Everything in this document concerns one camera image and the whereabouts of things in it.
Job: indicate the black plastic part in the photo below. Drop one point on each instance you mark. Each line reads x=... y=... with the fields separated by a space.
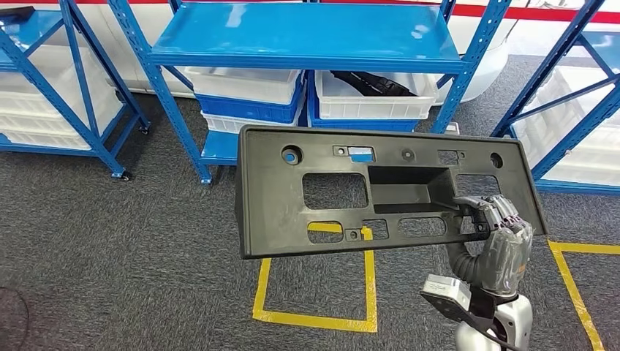
x=373 y=85
x=17 y=13

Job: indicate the yellow floor tape square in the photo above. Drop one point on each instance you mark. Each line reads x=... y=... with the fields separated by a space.
x=315 y=322

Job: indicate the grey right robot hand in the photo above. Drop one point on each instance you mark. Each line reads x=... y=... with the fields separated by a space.
x=506 y=257

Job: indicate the white car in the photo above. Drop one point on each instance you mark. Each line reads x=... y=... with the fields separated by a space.
x=479 y=72

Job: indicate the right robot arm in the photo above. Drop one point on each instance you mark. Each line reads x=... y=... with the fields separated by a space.
x=513 y=319

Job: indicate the black plastic plate bracket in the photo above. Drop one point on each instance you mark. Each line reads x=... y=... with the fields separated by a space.
x=271 y=203

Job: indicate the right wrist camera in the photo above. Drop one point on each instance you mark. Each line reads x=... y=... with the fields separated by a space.
x=445 y=290

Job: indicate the blue metal shelf rack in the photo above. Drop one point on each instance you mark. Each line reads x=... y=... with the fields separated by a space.
x=581 y=188
x=310 y=34
x=34 y=36

